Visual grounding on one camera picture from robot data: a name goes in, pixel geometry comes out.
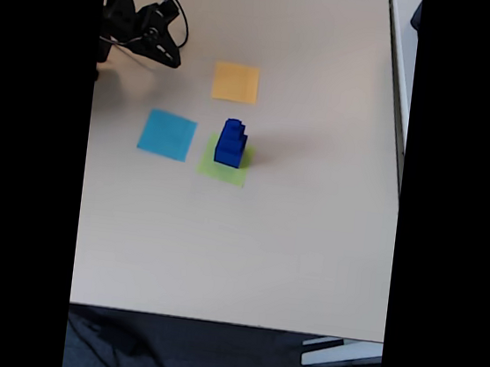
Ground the medium blue cube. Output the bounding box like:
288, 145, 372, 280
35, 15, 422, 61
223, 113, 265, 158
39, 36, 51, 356
214, 129, 250, 156

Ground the mid-small blue cube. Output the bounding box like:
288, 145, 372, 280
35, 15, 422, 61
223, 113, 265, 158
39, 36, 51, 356
222, 121, 247, 140

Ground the orange paper square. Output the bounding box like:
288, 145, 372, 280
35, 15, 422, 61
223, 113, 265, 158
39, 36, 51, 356
210, 60, 262, 105

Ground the black floor cable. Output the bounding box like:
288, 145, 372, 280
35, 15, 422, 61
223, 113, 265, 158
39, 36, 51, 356
62, 305, 178, 367

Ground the dark object on adjacent table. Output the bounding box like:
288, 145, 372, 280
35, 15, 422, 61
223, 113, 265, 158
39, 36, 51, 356
408, 0, 423, 32

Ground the light blue paper square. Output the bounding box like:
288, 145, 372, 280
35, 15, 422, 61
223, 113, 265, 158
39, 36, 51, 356
135, 106, 201, 165

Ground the green paper square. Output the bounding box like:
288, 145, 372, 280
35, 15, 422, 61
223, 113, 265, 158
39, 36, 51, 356
194, 131, 258, 189

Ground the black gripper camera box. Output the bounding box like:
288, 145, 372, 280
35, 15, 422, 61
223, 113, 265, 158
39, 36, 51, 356
157, 0, 182, 22

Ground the large blue cube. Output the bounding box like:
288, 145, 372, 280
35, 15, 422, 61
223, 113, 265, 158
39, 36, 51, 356
212, 140, 249, 169

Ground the white table foot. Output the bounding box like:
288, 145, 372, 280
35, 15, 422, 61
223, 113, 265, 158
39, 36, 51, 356
298, 333, 384, 367

